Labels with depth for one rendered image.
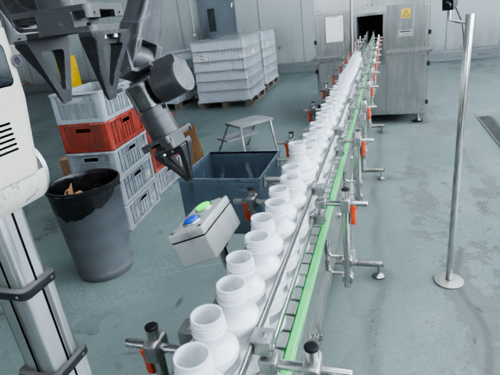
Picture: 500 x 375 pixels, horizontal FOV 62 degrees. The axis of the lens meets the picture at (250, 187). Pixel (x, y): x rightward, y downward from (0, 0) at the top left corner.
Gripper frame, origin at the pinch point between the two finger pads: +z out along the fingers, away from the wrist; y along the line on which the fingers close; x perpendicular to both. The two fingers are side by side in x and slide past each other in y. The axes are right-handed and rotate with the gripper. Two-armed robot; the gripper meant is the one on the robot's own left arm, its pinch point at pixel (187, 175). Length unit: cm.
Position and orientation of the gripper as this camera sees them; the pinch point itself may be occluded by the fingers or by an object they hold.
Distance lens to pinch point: 83.3
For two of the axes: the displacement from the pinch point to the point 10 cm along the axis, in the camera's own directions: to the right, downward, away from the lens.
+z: 4.4, 8.7, 2.4
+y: 2.9, -3.8, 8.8
